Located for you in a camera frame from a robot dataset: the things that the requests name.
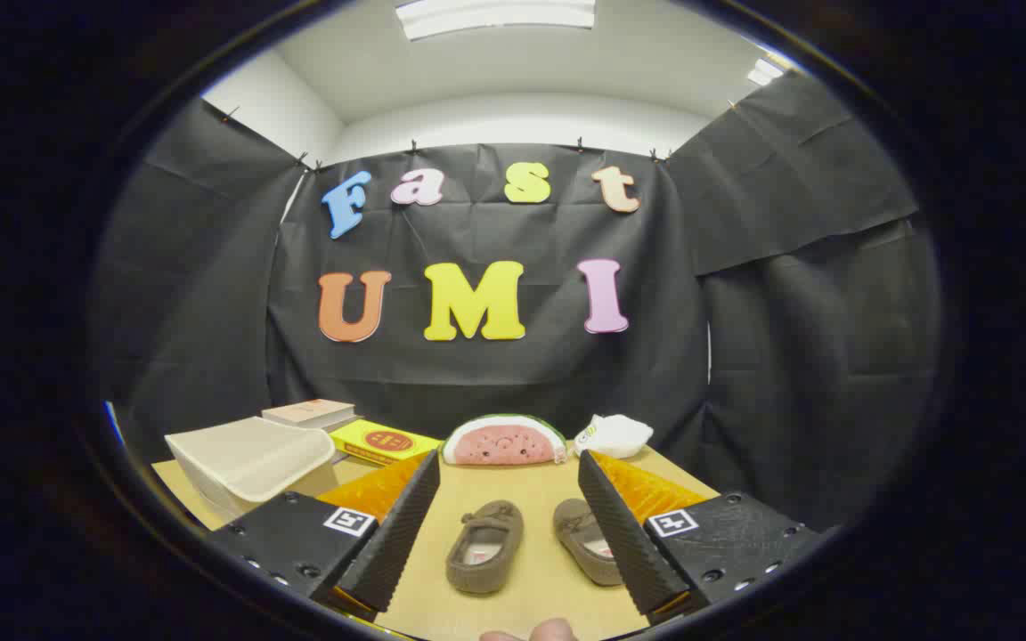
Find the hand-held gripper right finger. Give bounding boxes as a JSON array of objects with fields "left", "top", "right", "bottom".
[{"left": 577, "top": 448, "right": 826, "bottom": 624}]

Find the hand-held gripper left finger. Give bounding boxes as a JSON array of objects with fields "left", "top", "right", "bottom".
[{"left": 208, "top": 448, "right": 441, "bottom": 622}]

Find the brown fuzzy shoe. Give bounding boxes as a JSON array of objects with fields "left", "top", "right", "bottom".
[
  {"left": 553, "top": 498, "right": 625, "bottom": 587},
  {"left": 445, "top": 499, "right": 525, "bottom": 595}
]

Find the cream fabric storage box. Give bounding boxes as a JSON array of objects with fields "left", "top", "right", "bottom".
[{"left": 164, "top": 416, "right": 338, "bottom": 524}]

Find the yellow book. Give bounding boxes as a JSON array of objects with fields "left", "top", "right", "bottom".
[{"left": 330, "top": 418, "right": 443, "bottom": 467}]

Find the white plush toy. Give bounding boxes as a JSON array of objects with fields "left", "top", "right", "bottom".
[{"left": 574, "top": 414, "right": 655, "bottom": 459}]

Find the watermelon slice plush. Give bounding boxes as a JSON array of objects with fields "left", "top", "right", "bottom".
[{"left": 440, "top": 414, "right": 569, "bottom": 467}]

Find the beige book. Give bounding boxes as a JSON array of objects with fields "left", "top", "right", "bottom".
[{"left": 262, "top": 399, "right": 358, "bottom": 430}]

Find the long ceiling light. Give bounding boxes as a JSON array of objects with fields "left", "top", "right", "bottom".
[{"left": 395, "top": 0, "right": 597, "bottom": 41}]

